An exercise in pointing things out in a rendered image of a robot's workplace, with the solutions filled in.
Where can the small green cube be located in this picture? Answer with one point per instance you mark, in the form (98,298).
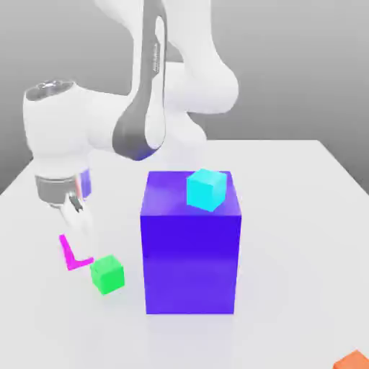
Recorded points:
(108,275)

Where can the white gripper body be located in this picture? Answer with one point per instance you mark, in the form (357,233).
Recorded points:
(78,230)

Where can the small magenta cube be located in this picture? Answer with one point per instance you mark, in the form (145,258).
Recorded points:
(68,256)

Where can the small cyan cube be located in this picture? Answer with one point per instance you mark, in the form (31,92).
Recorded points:
(205,190)

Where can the small orange cube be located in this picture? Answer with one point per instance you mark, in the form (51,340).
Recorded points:
(353,361)

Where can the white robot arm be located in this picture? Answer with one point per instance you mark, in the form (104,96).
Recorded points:
(72,124)

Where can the large blue box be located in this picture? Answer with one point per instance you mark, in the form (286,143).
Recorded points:
(188,259)

